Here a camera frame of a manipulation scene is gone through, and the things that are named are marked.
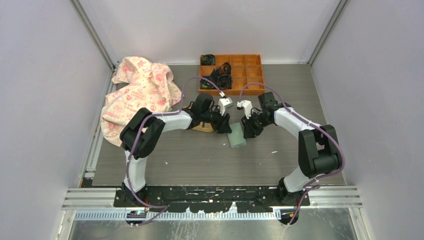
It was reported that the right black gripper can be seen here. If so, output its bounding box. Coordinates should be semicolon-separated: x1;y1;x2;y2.
241;111;272;139

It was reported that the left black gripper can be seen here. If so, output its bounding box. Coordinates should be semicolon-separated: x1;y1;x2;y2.
200;104;232;134

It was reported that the light green card holder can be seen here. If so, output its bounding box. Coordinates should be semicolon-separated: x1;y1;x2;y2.
227;122;247;148

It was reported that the yellow oval tray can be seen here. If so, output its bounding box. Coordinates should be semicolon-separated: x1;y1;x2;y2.
182;101;214;133

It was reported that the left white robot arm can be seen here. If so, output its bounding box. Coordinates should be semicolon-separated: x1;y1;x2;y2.
119;93;233;207

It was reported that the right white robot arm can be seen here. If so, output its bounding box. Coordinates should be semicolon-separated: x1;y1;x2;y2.
237;92;343;206

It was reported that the dark rolled sock bottom-middle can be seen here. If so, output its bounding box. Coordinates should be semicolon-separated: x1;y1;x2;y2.
216;74;233;90

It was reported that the dark rolled sock bottom-left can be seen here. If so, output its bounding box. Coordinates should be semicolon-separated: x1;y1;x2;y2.
199;75;215;90

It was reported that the dark rolled sock middle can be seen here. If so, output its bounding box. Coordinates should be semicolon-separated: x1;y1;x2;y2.
209;62;232;80

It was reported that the orange compartment organizer box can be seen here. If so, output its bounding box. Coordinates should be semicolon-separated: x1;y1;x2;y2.
199;54;265;96

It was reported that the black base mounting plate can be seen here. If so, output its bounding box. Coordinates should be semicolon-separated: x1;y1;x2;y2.
114;184;311;215

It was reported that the dark rolled sock top-left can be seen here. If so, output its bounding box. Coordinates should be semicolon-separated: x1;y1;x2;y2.
200;54;216;66

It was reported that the pink patterned cloth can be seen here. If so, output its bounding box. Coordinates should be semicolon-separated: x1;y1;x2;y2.
100;56;182;147

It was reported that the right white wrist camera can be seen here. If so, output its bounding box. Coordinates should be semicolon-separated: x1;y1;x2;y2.
236;100;253;119

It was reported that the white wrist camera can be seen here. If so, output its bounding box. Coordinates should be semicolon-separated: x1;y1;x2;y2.
218;97;234;116
236;100;253;119

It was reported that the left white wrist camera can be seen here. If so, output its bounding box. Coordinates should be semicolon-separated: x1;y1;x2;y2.
218;97;234;116

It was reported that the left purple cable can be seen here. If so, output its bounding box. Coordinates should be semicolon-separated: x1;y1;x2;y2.
125;76;226;227

